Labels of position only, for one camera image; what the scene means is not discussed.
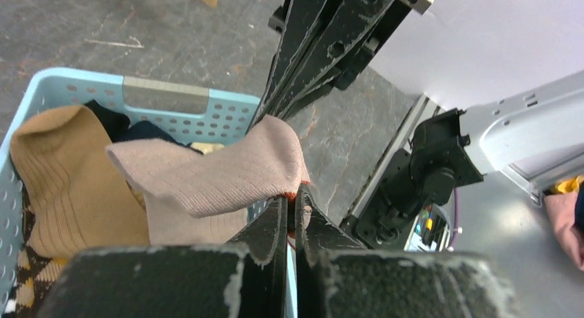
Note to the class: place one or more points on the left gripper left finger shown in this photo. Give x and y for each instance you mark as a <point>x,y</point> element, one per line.
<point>245,277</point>

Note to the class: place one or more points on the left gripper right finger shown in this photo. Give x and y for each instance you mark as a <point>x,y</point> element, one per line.
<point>337,277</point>

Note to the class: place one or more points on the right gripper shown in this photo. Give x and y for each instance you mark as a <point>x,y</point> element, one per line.
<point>392,15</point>

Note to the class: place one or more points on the red white striped sock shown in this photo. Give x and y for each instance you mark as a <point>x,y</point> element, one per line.
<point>192,198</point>

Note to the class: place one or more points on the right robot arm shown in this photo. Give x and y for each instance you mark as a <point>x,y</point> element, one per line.
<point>513,68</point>

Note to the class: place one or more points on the light blue laundry basket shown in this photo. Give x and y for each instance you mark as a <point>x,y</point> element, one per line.
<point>203,119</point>

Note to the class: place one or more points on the tan ribbed sock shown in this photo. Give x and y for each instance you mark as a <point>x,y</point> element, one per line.
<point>77,196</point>

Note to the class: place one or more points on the navy blue sock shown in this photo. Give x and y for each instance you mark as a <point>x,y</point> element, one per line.
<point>118,127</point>

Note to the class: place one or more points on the brown yellow checked sock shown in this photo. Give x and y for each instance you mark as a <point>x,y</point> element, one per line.
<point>35,274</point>

